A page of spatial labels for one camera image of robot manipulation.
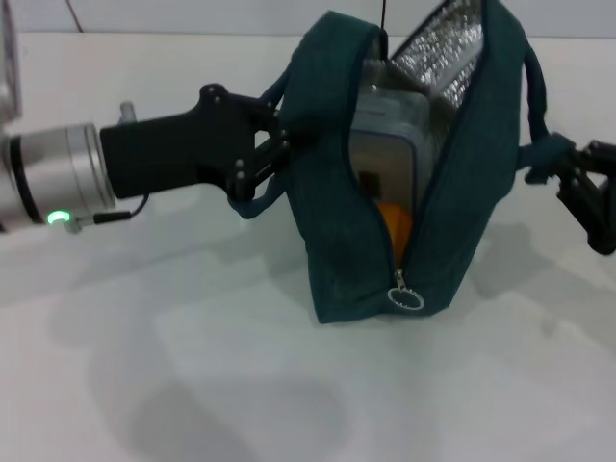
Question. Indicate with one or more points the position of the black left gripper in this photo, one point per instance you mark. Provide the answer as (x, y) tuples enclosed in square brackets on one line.
[(163, 154)]

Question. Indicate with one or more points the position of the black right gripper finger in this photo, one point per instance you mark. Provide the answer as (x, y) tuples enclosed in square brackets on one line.
[(599, 155), (599, 212)]

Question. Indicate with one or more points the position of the dark teal fabric bag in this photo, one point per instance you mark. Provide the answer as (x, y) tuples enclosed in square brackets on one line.
[(332, 216)]

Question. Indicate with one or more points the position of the clear plastic food container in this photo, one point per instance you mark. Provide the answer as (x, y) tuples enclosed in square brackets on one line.
[(385, 139)]

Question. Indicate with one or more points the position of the orange pear fruit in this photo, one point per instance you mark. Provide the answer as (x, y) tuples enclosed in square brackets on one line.
[(397, 231)]

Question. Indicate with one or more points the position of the small silver connector plug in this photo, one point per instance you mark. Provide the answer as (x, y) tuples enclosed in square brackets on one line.
[(127, 111)]

